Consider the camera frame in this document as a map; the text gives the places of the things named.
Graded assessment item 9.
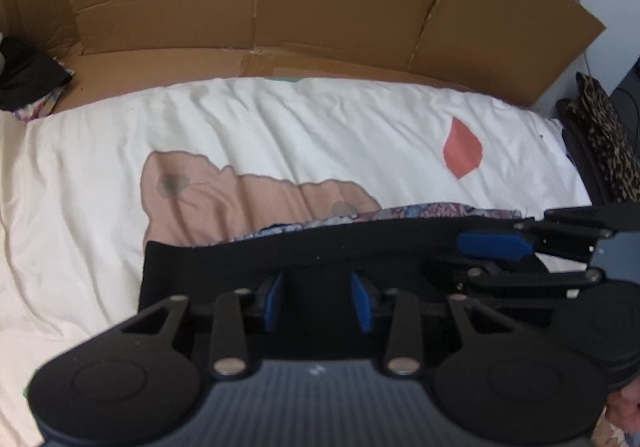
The black garment with bear-print lining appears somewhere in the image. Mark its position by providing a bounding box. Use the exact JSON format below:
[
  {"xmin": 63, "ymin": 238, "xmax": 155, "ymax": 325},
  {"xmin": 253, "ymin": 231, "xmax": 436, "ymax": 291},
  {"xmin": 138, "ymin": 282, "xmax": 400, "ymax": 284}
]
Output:
[{"xmin": 137, "ymin": 202, "xmax": 591, "ymax": 343}]

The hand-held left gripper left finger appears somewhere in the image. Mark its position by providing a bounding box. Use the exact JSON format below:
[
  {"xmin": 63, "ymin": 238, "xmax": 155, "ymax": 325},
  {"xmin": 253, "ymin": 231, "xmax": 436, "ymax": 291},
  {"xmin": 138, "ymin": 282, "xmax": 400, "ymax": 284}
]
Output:
[{"xmin": 120, "ymin": 271, "xmax": 286, "ymax": 376}]

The black cloth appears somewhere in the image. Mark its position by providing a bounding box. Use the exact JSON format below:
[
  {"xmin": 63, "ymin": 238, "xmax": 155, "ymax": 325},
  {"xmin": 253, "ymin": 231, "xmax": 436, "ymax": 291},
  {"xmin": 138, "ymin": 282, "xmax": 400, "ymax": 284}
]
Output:
[{"xmin": 0, "ymin": 34, "xmax": 76, "ymax": 112}]

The white cartoon-print bed sheet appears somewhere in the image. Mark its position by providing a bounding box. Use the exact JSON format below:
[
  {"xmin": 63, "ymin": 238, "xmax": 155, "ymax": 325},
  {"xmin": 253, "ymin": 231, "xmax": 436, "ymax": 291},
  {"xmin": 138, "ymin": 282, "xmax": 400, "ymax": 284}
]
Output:
[{"xmin": 0, "ymin": 74, "xmax": 594, "ymax": 447}]

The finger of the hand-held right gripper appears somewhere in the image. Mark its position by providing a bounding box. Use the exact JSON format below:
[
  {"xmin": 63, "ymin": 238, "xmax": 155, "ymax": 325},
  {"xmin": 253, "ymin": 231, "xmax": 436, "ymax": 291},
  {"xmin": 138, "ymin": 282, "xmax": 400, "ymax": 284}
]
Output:
[
  {"xmin": 457, "ymin": 201, "xmax": 640, "ymax": 260},
  {"xmin": 422, "ymin": 259, "xmax": 603, "ymax": 300}
]

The floral print cloth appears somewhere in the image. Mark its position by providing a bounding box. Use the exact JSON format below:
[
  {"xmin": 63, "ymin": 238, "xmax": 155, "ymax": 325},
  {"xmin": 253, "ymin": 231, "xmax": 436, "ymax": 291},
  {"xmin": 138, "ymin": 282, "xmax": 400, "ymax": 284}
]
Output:
[{"xmin": 12, "ymin": 86, "xmax": 69, "ymax": 124}]

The leopard print garment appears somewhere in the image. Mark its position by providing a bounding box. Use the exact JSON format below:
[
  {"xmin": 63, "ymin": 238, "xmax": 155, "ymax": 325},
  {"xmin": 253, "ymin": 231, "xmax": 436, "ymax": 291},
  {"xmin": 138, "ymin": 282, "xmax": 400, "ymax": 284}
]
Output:
[{"xmin": 556, "ymin": 72, "xmax": 640, "ymax": 206}]

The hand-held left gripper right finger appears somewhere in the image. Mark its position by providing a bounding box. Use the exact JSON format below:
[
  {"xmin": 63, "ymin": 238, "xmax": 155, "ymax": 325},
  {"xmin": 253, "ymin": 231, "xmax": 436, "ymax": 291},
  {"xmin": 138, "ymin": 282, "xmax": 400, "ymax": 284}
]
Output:
[{"xmin": 350, "ymin": 272, "xmax": 521, "ymax": 376}]

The person's right hand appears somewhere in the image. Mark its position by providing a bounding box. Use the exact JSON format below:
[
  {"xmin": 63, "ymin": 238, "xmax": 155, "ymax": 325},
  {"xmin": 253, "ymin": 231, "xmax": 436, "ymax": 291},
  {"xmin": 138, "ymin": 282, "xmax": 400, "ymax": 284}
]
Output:
[{"xmin": 595, "ymin": 382, "xmax": 640, "ymax": 447}]

